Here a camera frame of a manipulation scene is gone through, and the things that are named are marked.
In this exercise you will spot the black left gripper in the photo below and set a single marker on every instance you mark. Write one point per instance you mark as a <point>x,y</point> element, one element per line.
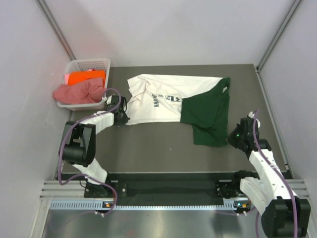
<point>124,121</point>

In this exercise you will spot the pink crumpled t-shirt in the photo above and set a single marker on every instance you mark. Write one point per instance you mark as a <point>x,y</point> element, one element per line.
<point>86,92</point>

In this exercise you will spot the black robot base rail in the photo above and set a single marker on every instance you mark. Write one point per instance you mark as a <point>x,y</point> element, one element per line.
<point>177,189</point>

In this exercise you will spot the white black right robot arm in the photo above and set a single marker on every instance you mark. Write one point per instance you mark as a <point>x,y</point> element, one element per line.
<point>283,214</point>

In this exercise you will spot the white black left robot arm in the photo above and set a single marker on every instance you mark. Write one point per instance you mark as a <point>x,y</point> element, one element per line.
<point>78,144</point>

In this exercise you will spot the white plastic laundry basket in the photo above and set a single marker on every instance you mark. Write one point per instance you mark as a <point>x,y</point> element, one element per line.
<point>86,65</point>

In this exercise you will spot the orange folded t-shirt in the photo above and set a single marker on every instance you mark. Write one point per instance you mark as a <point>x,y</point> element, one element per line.
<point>80,76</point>

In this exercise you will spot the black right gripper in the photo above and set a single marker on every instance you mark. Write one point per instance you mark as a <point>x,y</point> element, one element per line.
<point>230,139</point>

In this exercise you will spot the white green ringer t-shirt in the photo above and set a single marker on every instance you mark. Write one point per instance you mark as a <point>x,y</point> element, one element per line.
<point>200,101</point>

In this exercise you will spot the light pink garment in basket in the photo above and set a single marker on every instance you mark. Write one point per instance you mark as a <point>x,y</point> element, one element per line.
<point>66,78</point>

